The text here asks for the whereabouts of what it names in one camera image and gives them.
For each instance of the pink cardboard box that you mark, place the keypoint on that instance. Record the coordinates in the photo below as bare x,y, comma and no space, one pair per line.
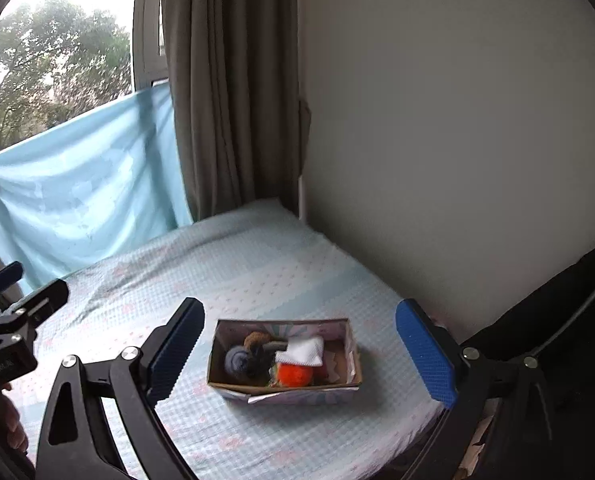
337,334

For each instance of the window with trees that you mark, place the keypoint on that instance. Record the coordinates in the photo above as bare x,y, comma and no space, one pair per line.
61,58

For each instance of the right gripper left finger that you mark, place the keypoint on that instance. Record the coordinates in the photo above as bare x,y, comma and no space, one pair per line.
75,439

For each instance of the brown fuzzy plush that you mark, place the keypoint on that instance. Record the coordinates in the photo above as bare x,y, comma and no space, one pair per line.
254,342

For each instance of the grey blue rolled sock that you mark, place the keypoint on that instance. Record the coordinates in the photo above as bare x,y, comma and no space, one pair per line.
237,362

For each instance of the magenta leather pouch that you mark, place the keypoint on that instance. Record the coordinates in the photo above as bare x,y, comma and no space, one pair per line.
320,373

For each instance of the person's left hand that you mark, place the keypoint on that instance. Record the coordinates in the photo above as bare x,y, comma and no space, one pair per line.
10,422

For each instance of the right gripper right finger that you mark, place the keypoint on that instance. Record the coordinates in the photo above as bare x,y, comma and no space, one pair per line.
495,422

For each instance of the black sock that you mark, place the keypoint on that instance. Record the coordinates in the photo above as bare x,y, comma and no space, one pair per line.
260,364

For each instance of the orange pompom plush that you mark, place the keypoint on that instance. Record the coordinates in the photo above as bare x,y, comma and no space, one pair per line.
286,375

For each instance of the light blue hanging cloth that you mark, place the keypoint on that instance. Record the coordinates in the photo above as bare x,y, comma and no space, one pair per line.
103,183

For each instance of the white paper in box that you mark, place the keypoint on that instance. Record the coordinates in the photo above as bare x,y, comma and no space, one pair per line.
336,366

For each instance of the light blue bed sheet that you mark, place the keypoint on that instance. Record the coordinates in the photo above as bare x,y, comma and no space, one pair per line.
255,263

